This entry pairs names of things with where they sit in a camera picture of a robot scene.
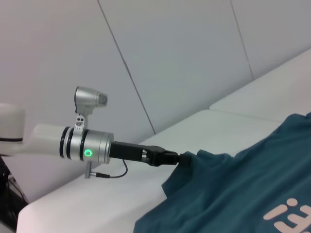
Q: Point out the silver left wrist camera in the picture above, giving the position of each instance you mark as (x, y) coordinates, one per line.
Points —
(87, 97)

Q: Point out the teal FREE print T-shirt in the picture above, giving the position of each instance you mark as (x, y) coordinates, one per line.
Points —
(230, 184)

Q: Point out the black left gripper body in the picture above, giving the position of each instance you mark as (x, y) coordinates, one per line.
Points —
(136, 153)

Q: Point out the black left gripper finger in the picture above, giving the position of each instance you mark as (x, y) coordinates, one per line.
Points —
(185, 164)
(184, 157)

